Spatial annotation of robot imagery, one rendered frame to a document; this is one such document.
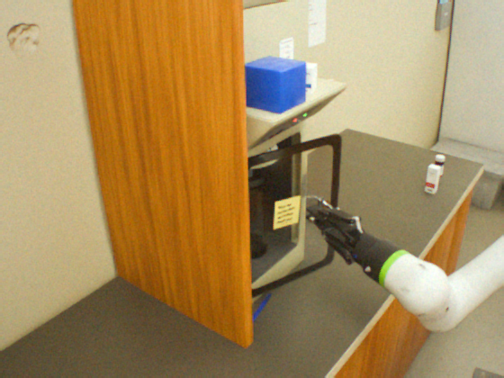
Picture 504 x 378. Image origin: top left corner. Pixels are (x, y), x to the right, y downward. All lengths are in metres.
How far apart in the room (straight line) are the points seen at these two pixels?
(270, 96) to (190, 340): 0.64
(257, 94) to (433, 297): 0.54
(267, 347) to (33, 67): 0.88
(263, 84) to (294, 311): 0.63
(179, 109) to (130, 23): 0.21
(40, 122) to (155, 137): 0.31
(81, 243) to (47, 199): 0.19
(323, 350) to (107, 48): 0.88
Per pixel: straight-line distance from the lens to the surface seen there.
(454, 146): 4.10
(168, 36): 1.01
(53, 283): 1.45
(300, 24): 1.24
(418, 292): 1.02
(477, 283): 1.14
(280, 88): 1.00
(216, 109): 0.96
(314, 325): 1.33
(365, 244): 1.12
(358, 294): 1.44
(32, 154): 1.28
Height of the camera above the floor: 1.86
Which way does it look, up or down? 29 degrees down
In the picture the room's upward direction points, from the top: 2 degrees counter-clockwise
